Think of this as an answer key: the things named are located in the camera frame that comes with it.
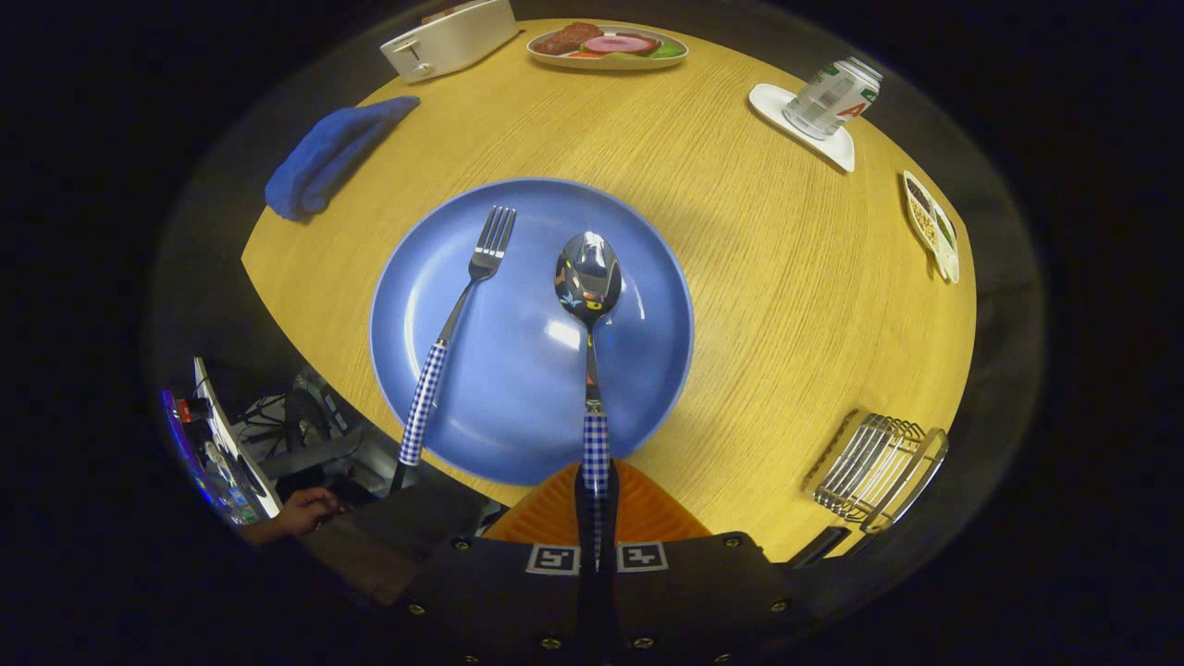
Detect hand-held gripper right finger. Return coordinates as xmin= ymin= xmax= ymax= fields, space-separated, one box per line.
xmin=597 ymin=460 xmax=820 ymax=666

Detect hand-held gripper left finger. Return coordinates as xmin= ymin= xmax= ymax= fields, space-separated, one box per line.
xmin=370 ymin=460 xmax=599 ymax=666

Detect fork with blue checked handle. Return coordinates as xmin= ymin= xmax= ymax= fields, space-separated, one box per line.
xmin=388 ymin=205 xmax=517 ymax=496

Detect spoon with blue checked handle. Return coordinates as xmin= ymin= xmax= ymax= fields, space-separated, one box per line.
xmin=553 ymin=231 xmax=623 ymax=570

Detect person's khaki trousers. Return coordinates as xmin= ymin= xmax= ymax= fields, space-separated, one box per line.
xmin=305 ymin=462 xmax=505 ymax=607

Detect black table leg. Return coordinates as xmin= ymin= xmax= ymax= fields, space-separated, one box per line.
xmin=791 ymin=525 xmax=852 ymax=567

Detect blue round plate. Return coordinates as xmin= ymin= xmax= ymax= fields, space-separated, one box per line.
xmin=369 ymin=178 xmax=696 ymax=487

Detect open laptop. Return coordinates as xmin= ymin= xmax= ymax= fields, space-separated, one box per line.
xmin=157 ymin=356 xmax=283 ymax=528

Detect white divided dish with grains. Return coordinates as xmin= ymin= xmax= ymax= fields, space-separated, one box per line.
xmin=902 ymin=169 xmax=961 ymax=285

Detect blue folded cloth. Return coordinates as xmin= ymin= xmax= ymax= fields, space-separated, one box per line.
xmin=265 ymin=95 xmax=421 ymax=223

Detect white square coaster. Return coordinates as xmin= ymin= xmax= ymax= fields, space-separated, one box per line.
xmin=748 ymin=83 xmax=857 ymax=174

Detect white drink bottle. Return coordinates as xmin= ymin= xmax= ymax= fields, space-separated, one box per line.
xmin=783 ymin=55 xmax=884 ymax=142

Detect oval plate of food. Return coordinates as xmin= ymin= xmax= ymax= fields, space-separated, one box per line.
xmin=526 ymin=22 xmax=690 ymax=71

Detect white toaster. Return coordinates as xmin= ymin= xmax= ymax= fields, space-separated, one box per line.
xmin=380 ymin=0 xmax=521 ymax=84

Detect pink ham slice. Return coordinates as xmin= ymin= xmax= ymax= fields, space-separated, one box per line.
xmin=583 ymin=34 xmax=660 ymax=56

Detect long brown sausage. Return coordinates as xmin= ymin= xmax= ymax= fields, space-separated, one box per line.
xmin=534 ymin=22 xmax=604 ymax=56

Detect metal wire cutlery basket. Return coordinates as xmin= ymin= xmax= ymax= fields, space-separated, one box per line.
xmin=803 ymin=410 xmax=951 ymax=535

